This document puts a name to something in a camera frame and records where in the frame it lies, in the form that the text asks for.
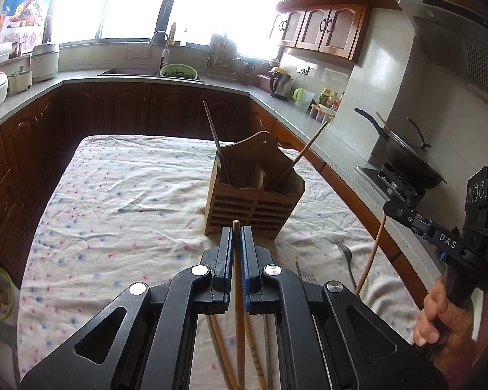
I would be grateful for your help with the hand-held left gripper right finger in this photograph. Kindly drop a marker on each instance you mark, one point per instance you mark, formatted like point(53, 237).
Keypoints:
point(247, 276)

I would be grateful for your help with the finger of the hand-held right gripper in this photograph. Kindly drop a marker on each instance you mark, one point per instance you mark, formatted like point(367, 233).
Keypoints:
point(402, 213)

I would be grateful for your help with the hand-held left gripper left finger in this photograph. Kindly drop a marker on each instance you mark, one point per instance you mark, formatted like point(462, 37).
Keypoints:
point(227, 264)

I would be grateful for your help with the wooden chopstick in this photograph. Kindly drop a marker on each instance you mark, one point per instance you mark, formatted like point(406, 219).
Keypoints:
point(254, 353)
point(305, 150)
point(219, 345)
point(239, 333)
point(372, 252)

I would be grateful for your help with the metal chopstick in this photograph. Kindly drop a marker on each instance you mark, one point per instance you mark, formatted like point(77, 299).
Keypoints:
point(299, 270)
point(268, 349)

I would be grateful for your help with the wooden utensil holder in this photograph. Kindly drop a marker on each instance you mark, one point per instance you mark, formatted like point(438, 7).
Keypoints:
point(252, 207)

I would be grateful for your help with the metal fork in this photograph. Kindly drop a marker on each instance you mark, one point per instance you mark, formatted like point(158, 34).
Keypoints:
point(347, 258)
point(311, 280)

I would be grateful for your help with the person's right forearm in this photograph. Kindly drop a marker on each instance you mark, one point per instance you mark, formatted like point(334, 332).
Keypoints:
point(471, 371)

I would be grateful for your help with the person's right hand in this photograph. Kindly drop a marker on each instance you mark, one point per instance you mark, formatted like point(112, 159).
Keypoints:
point(435, 325)

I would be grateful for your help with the gas stove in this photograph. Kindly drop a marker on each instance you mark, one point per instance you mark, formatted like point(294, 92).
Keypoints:
point(398, 189)

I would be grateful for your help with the black wok with lid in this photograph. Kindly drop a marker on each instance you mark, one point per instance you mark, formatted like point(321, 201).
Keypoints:
point(410, 166)

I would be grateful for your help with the wooden spatula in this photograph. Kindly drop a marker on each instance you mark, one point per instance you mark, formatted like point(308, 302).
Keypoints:
point(383, 126)

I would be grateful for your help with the floral tablecloth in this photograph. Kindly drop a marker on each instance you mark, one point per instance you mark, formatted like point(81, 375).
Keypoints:
point(126, 219)

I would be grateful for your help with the dark chopstick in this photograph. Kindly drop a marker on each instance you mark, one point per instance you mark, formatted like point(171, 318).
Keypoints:
point(216, 142)

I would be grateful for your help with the seasoning jar rack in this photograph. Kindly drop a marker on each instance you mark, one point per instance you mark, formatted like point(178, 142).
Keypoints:
point(320, 114)

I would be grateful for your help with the yellow-capped sauce bottle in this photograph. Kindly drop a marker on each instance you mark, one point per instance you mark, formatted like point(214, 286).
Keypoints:
point(324, 97)

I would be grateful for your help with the grey kitchen countertop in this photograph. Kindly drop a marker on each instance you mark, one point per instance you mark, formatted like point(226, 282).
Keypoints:
point(288, 118)

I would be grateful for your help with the electric kettle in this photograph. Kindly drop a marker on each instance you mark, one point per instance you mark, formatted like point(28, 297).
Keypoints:
point(282, 85)

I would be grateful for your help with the range hood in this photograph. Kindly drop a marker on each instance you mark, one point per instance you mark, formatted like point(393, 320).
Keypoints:
point(443, 36)

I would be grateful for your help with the pink plastic container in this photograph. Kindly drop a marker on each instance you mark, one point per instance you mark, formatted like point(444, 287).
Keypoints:
point(264, 83)

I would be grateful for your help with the dark kitchen tools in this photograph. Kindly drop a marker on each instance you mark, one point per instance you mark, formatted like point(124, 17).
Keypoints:
point(249, 71)

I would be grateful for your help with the wooden upper cabinets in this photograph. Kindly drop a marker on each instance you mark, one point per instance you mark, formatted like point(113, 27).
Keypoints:
point(329, 28)

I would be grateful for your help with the green colander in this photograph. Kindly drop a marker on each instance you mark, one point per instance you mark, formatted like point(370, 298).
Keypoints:
point(179, 71)

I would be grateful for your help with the dish rack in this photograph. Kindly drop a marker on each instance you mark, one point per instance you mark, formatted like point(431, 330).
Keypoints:
point(223, 57)

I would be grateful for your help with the kitchen faucet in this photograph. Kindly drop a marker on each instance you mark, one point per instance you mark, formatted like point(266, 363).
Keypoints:
point(164, 55)

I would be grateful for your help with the kitchen sink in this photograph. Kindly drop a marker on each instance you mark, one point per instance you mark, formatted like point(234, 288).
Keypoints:
point(122, 72)

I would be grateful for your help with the yellow bottle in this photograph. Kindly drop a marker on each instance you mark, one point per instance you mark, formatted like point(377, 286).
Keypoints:
point(173, 34)

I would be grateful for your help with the large white pot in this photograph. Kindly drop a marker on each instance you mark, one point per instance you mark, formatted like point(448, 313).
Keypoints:
point(44, 63)

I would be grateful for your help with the small white cooker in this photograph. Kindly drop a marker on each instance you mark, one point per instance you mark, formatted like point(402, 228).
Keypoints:
point(20, 81)

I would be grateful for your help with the kitchen window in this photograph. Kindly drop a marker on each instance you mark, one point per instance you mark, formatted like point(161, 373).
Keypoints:
point(118, 4)

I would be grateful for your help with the wall socket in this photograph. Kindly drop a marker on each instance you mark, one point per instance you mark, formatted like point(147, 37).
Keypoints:
point(305, 68)

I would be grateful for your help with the wall poster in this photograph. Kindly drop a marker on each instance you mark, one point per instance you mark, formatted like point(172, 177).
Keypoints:
point(28, 4)

